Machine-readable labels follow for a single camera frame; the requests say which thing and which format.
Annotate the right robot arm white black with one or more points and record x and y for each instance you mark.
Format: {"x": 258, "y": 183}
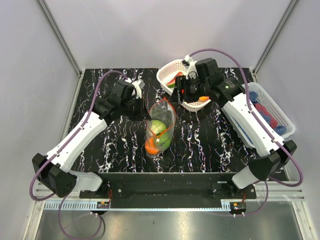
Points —
{"x": 203, "y": 79}

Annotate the white laundry basket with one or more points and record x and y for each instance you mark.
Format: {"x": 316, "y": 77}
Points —
{"x": 240, "y": 131}

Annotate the red cloth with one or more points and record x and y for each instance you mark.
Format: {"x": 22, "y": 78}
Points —
{"x": 266, "y": 115}

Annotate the fake orange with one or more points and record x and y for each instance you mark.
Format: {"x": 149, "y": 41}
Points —
{"x": 150, "y": 146}

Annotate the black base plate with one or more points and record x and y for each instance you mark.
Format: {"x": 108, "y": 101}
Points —
{"x": 170, "y": 191}

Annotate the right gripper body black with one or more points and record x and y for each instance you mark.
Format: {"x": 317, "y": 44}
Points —
{"x": 191, "y": 88}

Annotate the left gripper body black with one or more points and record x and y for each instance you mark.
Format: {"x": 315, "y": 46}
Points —
{"x": 138, "y": 105}

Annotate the blue patterned cloth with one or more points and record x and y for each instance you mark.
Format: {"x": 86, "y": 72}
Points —
{"x": 270, "y": 111}

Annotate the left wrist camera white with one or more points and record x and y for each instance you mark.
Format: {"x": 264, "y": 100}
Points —
{"x": 138, "y": 86}

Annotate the white perforated basket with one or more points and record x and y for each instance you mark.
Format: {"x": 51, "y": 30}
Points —
{"x": 167, "y": 73}

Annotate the fake green apple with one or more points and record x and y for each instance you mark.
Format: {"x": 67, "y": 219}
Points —
{"x": 164, "y": 142}

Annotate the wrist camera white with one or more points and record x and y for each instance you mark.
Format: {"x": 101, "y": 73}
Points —
{"x": 138, "y": 86}
{"x": 189, "y": 63}

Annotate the fake watermelon slice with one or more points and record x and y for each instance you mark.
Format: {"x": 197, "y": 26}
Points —
{"x": 172, "y": 82}

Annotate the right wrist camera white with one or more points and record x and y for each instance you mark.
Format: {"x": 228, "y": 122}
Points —
{"x": 189, "y": 63}

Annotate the fake peach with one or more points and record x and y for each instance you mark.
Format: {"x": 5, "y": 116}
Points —
{"x": 204, "y": 99}

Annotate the aluminium frame rail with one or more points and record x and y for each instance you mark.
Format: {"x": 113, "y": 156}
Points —
{"x": 259, "y": 193}

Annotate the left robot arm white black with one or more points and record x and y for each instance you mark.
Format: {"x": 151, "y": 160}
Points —
{"x": 53, "y": 169}

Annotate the clear zip top bag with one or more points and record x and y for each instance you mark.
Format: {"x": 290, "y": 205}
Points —
{"x": 165, "y": 112}

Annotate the fake green cabbage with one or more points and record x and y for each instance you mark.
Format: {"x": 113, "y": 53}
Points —
{"x": 157, "y": 127}

